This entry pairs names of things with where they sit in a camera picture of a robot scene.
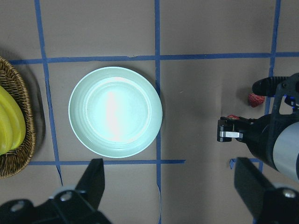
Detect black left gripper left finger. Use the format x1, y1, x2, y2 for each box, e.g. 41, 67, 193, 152
75, 159, 105, 215

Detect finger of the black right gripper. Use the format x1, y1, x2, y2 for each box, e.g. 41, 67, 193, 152
217, 117, 243, 142

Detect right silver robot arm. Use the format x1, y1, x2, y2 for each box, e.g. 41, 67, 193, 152
217, 73, 299, 182

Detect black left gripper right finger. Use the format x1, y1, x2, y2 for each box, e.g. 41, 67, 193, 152
234, 157, 280, 219

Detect red strawberry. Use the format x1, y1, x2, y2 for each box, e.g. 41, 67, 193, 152
226, 114, 240, 120
248, 93, 265, 108

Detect brown wicker basket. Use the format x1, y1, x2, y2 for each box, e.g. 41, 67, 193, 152
0, 57, 36, 179

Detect light green plate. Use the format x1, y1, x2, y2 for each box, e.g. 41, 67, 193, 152
68, 67, 163, 158

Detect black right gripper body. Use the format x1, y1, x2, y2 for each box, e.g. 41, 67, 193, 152
235, 73, 299, 163

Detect yellow banana bunch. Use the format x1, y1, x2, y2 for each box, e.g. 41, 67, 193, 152
0, 87, 26, 155

